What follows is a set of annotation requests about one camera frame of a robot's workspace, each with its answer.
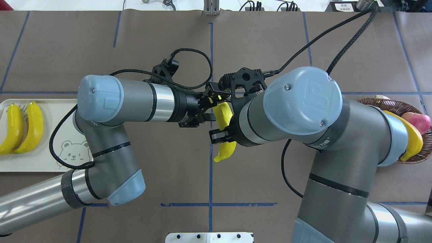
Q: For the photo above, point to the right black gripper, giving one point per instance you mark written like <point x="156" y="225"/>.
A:
<point x="218" y="135"/>

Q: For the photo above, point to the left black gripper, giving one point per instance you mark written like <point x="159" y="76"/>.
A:
<point x="187" y="108"/>

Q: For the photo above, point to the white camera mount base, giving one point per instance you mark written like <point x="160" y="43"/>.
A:
<point x="210" y="237"/>

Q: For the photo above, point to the black cable connector left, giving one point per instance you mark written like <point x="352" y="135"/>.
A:
<point x="252" y="6"/>

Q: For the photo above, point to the black label box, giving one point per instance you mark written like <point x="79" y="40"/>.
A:
<point x="351" y="6"/>

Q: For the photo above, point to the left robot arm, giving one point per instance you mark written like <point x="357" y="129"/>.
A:
<point x="104" y="103"/>

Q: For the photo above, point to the white basket tag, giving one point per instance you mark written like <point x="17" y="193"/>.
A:
<point x="382" y="97"/>

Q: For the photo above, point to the red pink apple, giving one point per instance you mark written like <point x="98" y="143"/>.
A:
<point x="420" y="121"/>

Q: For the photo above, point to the aluminium frame post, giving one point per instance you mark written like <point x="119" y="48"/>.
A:
<point x="211" y="7"/>

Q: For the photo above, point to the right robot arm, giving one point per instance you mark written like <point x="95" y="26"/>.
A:
<point x="351" y="139"/>

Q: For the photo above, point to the black cable connector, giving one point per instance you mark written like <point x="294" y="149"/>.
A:
<point x="252" y="6"/>
<point x="288" y="6"/>

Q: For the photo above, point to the brown wicker basket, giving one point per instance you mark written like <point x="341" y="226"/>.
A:
<point x="399" y="108"/>

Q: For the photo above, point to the black cable connector right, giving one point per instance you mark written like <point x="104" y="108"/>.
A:
<point x="288" y="6"/>

